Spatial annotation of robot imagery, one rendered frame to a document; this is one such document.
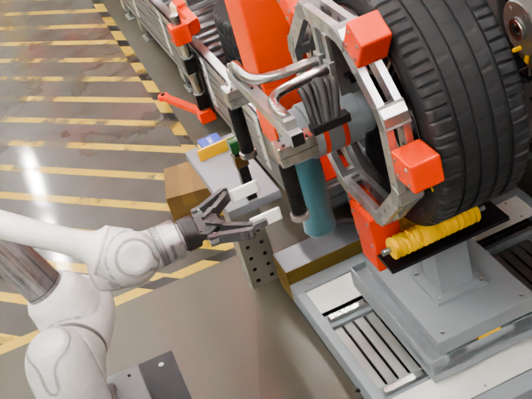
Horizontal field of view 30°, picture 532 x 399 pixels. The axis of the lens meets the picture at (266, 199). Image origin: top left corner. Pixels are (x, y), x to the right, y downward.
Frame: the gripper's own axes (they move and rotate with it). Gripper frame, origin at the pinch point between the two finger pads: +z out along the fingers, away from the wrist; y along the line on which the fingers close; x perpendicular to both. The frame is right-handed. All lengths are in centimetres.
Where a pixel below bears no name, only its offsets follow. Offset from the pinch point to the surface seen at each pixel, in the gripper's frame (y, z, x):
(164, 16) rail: -233, 32, -44
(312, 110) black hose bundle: 2.2, 15.2, 17.6
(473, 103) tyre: 14.7, 46.4, 10.9
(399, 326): -15, 29, -67
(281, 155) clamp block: 2.4, 5.9, 10.4
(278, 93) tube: -10.8, 12.5, 17.7
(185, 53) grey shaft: -189, 28, -45
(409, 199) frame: 10.0, 29.7, -8.8
